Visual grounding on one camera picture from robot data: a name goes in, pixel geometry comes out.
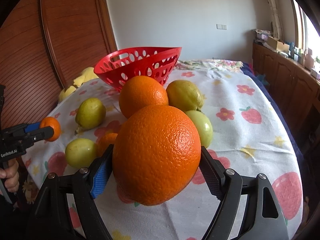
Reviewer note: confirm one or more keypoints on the green pear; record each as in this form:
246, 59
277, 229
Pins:
90, 114

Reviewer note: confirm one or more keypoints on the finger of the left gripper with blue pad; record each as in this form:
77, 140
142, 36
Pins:
32, 127

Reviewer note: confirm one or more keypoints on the red perforated plastic basket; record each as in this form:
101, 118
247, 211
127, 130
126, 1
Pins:
117, 68

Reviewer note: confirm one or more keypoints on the floral quilt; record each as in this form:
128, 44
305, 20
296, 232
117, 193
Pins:
210, 64

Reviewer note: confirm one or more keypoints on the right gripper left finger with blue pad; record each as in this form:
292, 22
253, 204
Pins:
51, 205

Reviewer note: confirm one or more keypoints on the beige curtain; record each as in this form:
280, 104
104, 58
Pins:
276, 22

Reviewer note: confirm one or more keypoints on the cardboard box on sideboard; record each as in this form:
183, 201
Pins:
277, 44

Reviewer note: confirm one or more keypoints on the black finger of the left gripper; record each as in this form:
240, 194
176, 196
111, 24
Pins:
40, 133

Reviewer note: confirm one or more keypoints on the wooden wardrobe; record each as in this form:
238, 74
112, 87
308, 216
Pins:
45, 45

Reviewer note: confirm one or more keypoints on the left hand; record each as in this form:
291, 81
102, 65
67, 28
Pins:
11, 176

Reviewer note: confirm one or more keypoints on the small green guava front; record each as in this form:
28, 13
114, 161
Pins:
80, 153

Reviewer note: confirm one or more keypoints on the large yellow-green pear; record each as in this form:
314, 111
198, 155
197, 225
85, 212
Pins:
184, 95

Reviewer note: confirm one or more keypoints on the wooden sideboard cabinet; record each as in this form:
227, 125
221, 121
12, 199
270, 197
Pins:
292, 88

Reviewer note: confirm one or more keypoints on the small tangerine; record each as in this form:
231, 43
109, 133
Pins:
54, 124
104, 141

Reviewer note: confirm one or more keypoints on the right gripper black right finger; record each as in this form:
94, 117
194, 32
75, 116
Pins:
263, 217

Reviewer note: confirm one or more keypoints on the floral white bed sheet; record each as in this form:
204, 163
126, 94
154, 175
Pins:
248, 136

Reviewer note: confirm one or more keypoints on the small green guava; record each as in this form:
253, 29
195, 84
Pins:
80, 153
203, 125

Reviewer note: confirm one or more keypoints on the large orange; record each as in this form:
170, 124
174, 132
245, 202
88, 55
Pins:
139, 92
156, 154

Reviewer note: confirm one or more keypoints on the white wall switch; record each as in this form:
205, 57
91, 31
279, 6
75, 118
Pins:
221, 27

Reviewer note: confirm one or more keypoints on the window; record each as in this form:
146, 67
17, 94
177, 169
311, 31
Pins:
307, 36

